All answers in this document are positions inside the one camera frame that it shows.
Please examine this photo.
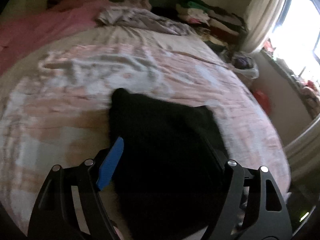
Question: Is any lilac crumpled garment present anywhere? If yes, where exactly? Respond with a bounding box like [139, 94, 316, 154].
[97, 0, 195, 36]

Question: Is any cream curtain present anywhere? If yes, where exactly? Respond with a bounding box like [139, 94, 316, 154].
[240, 0, 285, 54]

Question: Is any black sweater with orange cuffs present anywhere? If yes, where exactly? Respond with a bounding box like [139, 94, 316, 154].
[108, 88, 226, 239]

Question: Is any pink floral bedspread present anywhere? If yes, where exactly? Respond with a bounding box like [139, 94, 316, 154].
[1, 26, 291, 232]

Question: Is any pink duvet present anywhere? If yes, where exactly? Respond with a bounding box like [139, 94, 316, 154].
[1, 0, 114, 74]

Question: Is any red object on floor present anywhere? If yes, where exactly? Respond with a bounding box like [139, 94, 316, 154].
[252, 90, 271, 115]

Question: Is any stack of folded clothes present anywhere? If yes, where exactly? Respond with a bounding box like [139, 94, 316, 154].
[176, 0, 247, 50]

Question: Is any plastic bag with clothes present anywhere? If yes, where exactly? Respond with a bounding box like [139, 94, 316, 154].
[231, 52, 259, 80]

